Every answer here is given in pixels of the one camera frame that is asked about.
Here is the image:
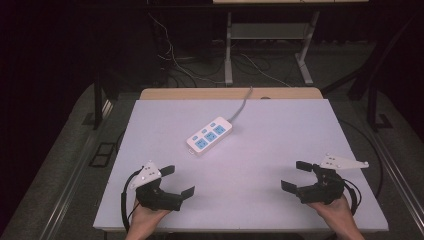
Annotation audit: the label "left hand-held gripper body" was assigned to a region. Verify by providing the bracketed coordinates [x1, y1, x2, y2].
[128, 160, 184, 212]

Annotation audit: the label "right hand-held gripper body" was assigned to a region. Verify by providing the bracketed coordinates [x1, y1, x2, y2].
[296, 153, 370, 205]

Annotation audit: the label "white power strip blue sockets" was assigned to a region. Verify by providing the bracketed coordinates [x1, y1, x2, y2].
[185, 116, 234, 157]

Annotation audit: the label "person's left hand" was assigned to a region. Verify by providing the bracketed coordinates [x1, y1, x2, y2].
[127, 199, 172, 235]

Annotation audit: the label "person's right hand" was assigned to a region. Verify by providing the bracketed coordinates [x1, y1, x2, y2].
[307, 195, 357, 233]

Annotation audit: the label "black metal stand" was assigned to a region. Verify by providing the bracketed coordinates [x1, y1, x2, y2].
[365, 63, 395, 133]

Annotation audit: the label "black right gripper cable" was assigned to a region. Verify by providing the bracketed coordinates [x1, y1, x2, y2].
[342, 179, 363, 216]

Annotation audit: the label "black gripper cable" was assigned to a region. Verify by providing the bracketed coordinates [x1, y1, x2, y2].
[342, 179, 363, 216]
[120, 169, 144, 233]

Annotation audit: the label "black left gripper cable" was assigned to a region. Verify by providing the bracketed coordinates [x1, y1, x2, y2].
[120, 169, 144, 233]

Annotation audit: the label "thin black floor cable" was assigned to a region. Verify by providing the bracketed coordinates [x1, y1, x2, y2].
[337, 118, 385, 200]

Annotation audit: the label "black rectangular floor frame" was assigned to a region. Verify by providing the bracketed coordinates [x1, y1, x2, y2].
[88, 142, 116, 169]

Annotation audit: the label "aluminium floor rail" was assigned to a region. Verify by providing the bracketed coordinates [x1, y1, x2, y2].
[363, 124, 424, 228]
[39, 99, 115, 240]

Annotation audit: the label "grey power strip cable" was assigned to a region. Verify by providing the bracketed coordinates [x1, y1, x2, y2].
[228, 86, 254, 124]

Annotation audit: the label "white floor cable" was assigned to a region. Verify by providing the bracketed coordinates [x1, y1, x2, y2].
[147, 12, 228, 86]
[239, 52, 292, 89]

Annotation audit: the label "grey metal table frame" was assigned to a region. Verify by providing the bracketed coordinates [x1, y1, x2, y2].
[224, 10, 322, 86]

